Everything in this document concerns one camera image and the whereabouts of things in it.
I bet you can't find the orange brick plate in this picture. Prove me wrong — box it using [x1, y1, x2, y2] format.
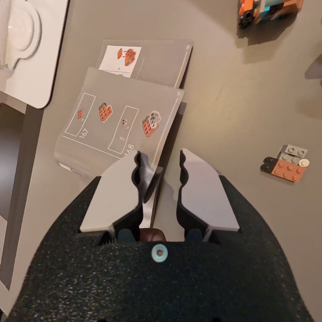
[271, 161, 307, 183]

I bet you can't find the black brick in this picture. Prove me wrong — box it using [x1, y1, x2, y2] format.
[260, 156, 278, 174]

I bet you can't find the grey desk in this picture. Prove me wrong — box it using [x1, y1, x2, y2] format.
[0, 0, 322, 322]

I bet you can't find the orange brick model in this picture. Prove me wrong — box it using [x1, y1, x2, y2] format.
[238, 0, 305, 29]

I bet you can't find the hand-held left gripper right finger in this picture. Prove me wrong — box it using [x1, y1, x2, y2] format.
[176, 148, 240, 232]

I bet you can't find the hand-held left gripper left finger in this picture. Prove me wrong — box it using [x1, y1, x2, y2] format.
[79, 150, 144, 233]

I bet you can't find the grey hinge brick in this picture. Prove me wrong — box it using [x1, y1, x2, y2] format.
[277, 144, 308, 165]

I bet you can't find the person's left hand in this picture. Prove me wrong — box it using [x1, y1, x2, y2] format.
[139, 228, 166, 242]

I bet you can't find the grey instruction booklet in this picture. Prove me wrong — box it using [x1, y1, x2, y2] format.
[54, 39, 194, 228]

